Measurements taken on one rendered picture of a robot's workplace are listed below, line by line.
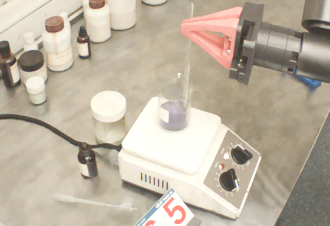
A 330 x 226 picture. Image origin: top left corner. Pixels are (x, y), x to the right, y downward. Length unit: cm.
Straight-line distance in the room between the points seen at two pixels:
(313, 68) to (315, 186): 122
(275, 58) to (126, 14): 53
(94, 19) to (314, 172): 114
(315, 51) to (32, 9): 64
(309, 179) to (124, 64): 104
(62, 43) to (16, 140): 22
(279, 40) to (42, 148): 45
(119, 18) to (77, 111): 28
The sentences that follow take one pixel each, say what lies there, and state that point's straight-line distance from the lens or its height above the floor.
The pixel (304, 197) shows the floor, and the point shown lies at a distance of 169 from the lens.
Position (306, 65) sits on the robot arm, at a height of 101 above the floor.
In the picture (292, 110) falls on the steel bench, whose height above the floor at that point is 75.
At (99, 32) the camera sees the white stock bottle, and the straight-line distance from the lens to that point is 97.
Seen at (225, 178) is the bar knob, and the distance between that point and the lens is 66.
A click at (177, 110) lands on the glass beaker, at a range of 62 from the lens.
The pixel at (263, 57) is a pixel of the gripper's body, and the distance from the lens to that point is 54.
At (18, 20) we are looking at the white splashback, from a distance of 95.
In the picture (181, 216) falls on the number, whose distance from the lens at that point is 66.
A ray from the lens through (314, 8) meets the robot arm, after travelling 56.
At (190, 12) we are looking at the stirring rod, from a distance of 55.
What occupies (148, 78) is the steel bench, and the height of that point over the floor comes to 75.
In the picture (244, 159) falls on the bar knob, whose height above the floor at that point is 80.
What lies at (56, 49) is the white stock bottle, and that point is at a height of 81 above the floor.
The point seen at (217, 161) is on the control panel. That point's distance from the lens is 66.
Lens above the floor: 133
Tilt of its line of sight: 43 degrees down
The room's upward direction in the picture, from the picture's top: 2 degrees clockwise
